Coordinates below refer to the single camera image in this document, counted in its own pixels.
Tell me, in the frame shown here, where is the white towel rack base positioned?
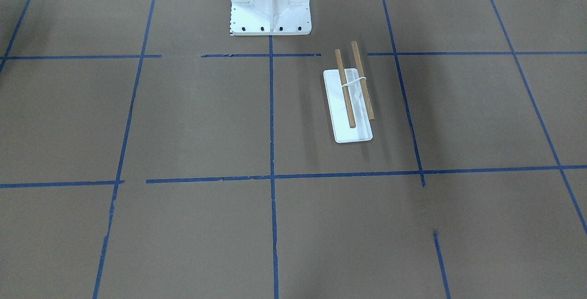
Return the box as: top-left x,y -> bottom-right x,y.
323,68 -> 373,144

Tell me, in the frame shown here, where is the wooden rack rod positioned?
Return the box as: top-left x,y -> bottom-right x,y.
335,49 -> 356,128
351,40 -> 375,121

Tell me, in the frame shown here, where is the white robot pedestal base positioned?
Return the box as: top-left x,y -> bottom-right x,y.
229,0 -> 312,36

